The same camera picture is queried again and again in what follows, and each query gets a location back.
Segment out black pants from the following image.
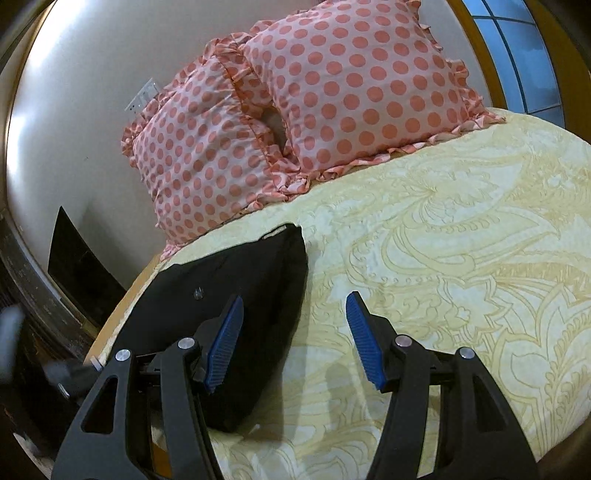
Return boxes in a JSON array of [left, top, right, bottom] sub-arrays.
[[112, 223, 308, 432]]

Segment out yellow patterned bedsheet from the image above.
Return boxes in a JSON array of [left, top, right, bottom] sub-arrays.
[[173, 112, 590, 479]]

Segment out polka dot pillow lower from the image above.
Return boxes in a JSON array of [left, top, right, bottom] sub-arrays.
[[121, 34, 290, 258]]

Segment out polka dot pillow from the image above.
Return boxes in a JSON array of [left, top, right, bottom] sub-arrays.
[[214, 0, 507, 204], [121, 34, 290, 258]]

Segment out polka dot pillow upper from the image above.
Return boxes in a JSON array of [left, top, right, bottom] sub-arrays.
[[214, 0, 507, 204]]

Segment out blue glass window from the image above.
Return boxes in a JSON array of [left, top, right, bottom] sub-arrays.
[[464, 0, 565, 128]]

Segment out wooden bed frame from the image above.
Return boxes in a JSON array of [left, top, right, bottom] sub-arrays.
[[84, 254, 172, 479]]

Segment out white wall switch plate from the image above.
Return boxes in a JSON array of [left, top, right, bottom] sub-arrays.
[[125, 78, 160, 115]]

